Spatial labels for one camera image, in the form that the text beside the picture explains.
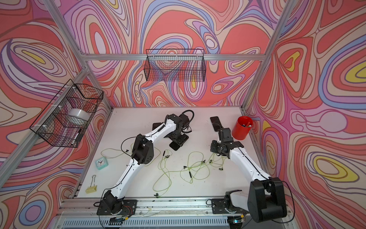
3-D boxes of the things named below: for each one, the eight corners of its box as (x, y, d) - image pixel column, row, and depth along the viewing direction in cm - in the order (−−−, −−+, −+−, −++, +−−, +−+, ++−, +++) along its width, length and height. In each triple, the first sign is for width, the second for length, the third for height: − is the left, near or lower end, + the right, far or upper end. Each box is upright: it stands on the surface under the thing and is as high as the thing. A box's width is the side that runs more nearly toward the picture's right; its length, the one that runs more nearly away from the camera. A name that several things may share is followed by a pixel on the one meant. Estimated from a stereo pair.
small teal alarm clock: (98, 170, 88) (97, 169, 86) (96, 161, 92) (94, 160, 90) (109, 165, 90) (107, 163, 88) (106, 156, 94) (104, 155, 92)
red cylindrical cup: (233, 140, 102) (239, 128, 91) (230, 128, 109) (235, 115, 98) (247, 140, 102) (255, 128, 91) (243, 128, 109) (250, 115, 98)
